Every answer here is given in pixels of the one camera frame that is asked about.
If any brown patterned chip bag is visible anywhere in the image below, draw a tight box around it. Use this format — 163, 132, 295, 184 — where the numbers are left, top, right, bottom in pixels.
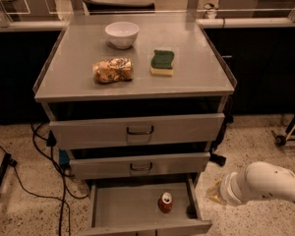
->
92, 58, 134, 84

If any grey top drawer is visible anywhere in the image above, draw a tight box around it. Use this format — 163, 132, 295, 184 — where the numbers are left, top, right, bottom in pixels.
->
50, 113, 224, 149

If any white ceramic bowl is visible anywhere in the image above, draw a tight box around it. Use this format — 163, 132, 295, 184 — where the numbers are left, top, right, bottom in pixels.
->
105, 22, 140, 49

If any grey drawer cabinet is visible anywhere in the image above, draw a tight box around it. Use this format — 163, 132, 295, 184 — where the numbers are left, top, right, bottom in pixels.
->
32, 13, 238, 189

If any grey middle drawer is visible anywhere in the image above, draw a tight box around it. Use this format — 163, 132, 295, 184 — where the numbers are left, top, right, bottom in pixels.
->
70, 152, 209, 180

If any grey bottom drawer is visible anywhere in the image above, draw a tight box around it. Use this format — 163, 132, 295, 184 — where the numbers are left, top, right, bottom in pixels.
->
79, 175, 211, 236

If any black wheeled cart base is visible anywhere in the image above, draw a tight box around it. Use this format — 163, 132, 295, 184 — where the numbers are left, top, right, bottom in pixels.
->
271, 114, 295, 147

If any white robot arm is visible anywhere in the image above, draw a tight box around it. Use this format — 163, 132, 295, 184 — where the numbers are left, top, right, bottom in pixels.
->
206, 161, 295, 207

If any red coke can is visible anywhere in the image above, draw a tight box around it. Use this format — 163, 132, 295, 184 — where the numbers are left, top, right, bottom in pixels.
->
158, 192, 173, 213

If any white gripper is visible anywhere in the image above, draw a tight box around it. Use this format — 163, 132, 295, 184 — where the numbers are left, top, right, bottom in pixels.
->
206, 172, 243, 207

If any white cup behind glass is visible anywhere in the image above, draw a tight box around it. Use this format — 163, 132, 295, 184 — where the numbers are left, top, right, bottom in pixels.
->
204, 3, 217, 19

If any grey drawer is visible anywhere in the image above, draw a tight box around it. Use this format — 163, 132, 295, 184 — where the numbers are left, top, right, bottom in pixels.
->
70, 152, 209, 180
79, 175, 211, 236
50, 113, 224, 149

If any green and yellow sponge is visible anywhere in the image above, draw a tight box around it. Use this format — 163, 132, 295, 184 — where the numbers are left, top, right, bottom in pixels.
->
149, 49, 175, 76

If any black floor cable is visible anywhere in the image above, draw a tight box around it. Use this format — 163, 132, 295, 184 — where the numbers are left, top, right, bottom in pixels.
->
0, 123, 89, 236

